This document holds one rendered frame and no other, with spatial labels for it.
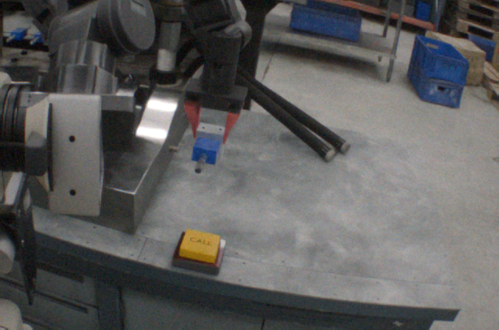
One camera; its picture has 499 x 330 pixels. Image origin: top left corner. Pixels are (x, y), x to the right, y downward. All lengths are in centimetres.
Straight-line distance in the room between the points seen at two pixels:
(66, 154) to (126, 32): 14
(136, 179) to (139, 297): 25
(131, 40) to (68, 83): 9
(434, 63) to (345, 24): 86
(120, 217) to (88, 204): 50
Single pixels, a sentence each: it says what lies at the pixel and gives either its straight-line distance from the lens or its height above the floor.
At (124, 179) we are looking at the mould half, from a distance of 97.
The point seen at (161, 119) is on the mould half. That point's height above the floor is 91.
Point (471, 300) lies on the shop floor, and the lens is 239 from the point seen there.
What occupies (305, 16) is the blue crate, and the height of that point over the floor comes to 38.
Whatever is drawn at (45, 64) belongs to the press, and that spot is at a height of 78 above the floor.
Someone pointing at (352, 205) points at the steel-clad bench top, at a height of 80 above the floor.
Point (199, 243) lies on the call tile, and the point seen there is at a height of 84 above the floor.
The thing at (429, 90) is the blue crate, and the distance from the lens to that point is 447.
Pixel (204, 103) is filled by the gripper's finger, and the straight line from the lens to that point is 95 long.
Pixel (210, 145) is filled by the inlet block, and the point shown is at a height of 95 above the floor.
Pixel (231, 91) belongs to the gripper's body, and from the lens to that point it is 96.
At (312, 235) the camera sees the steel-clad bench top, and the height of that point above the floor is 80.
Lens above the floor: 141
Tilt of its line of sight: 27 degrees down
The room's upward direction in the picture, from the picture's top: 9 degrees clockwise
